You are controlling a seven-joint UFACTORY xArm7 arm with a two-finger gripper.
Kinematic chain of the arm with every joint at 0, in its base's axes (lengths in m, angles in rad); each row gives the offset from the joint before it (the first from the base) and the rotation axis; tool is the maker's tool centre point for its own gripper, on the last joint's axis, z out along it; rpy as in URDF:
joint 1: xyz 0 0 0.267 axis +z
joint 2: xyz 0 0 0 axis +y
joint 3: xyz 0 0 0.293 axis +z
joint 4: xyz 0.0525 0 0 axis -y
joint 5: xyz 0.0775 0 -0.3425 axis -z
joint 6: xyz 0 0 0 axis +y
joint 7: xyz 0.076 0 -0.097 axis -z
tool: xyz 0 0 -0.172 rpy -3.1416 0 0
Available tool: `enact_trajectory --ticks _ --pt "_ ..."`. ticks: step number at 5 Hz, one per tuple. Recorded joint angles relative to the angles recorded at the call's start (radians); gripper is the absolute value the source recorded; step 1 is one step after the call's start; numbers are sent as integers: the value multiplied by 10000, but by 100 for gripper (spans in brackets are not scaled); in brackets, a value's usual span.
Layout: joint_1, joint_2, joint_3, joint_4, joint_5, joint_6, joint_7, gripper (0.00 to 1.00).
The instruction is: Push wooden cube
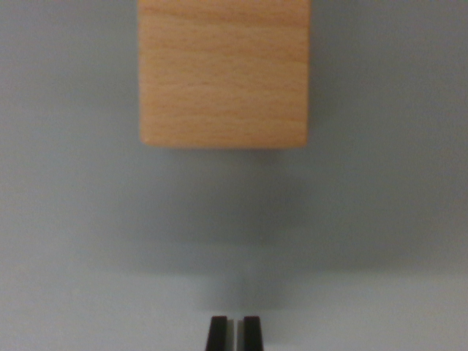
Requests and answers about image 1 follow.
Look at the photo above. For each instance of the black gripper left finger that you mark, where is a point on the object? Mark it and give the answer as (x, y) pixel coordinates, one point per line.
(219, 334)

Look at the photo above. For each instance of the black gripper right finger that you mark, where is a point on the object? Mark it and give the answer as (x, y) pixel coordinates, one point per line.
(252, 334)

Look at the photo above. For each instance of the wooden cube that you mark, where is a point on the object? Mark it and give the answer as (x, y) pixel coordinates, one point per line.
(223, 73)

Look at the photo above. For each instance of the grey plastic tray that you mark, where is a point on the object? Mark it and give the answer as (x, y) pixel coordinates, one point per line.
(384, 146)

